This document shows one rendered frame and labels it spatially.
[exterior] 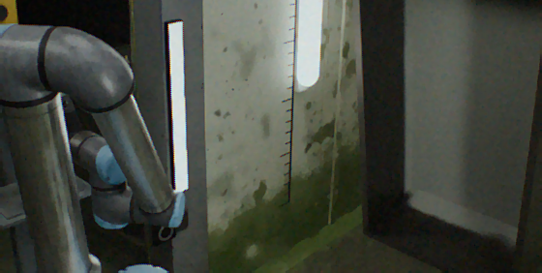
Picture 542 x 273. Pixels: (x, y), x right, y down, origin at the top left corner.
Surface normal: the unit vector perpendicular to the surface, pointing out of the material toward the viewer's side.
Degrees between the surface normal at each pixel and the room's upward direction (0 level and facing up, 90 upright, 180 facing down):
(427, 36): 102
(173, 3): 90
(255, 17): 90
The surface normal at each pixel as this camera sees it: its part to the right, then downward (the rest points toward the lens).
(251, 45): 0.72, 0.28
